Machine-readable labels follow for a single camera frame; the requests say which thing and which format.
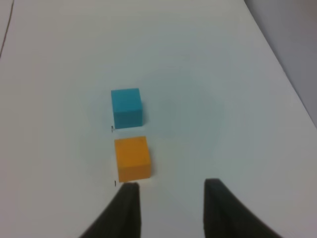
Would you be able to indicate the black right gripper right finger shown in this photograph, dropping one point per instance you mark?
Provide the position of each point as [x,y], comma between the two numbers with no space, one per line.
[226,217]

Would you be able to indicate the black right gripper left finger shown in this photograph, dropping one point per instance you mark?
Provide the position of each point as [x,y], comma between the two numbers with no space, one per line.
[121,218]

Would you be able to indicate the orange cube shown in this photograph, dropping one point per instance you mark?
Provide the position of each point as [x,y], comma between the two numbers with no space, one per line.
[133,158]

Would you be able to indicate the blue cube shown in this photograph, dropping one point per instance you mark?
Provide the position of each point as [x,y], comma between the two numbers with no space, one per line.
[127,108]

